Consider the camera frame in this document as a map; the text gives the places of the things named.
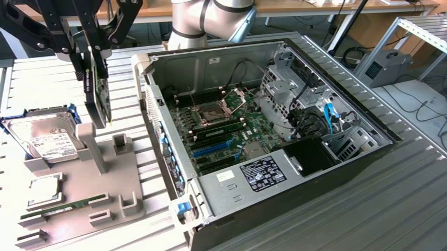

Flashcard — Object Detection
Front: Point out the black cable bundle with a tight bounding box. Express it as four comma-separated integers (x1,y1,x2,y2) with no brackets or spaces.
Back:
289,108,327,139

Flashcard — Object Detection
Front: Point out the silver CPU chip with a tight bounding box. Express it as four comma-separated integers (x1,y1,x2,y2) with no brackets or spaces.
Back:
27,176,62,208

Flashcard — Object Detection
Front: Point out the grey parts rack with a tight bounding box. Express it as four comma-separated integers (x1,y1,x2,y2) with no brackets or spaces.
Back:
14,122,147,249

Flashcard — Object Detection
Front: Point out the silver hard disk drive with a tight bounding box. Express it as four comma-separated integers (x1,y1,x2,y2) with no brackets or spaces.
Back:
0,103,85,161

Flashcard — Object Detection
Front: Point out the aluminium frame table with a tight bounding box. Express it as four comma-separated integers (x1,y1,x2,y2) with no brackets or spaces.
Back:
353,15,447,91

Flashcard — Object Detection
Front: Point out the black stand pole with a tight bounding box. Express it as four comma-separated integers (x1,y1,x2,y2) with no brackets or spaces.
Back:
327,0,370,57

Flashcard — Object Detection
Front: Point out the blue wire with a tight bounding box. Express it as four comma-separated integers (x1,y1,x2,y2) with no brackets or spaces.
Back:
323,102,342,137

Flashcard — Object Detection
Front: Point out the blue expansion slot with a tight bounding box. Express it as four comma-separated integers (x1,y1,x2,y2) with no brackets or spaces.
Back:
191,140,235,158

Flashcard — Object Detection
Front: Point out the green RAM stick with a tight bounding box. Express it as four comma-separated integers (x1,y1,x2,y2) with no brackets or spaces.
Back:
194,121,246,140
21,193,109,220

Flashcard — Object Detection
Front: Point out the thin locking lever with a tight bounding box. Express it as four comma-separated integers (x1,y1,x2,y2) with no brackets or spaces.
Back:
189,86,199,116

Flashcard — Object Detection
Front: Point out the grey power supply unit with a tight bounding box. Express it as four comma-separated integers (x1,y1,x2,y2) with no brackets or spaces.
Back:
189,153,309,220

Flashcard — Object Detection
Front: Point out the metal socket cover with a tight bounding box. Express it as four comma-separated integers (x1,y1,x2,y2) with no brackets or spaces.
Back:
219,87,247,118

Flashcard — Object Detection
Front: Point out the long black cable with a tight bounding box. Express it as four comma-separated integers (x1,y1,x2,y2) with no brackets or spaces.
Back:
382,84,447,138

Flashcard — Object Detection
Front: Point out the CPU socket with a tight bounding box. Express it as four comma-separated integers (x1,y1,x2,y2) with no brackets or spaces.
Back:
193,100,234,127

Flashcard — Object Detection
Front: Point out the silver chipset heatsink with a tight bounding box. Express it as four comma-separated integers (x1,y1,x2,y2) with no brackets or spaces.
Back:
243,142,266,158

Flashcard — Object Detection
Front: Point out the silver disk bay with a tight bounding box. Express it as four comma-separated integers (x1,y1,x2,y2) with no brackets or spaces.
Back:
321,124,382,161

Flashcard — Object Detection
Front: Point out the green motherboard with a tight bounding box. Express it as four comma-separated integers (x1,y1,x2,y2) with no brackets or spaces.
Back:
163,88,291,176

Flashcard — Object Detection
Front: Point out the open black PC case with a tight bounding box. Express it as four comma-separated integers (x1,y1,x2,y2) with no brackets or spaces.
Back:
131,31,404,251

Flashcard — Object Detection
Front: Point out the thin black wire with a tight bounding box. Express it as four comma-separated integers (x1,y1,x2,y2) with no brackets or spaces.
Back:
226,59,266,88

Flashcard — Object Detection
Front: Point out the Nvidia graphics card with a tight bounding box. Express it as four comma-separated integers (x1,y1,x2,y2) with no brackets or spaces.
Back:
83,51,115,129

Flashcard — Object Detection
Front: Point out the grey control box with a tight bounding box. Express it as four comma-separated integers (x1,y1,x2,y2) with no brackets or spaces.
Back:
354,49,416,89

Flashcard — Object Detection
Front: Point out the silver drive cage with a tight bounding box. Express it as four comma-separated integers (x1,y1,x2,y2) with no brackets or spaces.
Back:
261,41,338,138

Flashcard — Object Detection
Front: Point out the silver hard disk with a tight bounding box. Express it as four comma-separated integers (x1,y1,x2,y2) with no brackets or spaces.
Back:
2,112,81,164

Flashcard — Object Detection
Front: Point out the coiled black cable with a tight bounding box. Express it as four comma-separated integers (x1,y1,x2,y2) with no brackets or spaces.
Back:
343,46,368,66

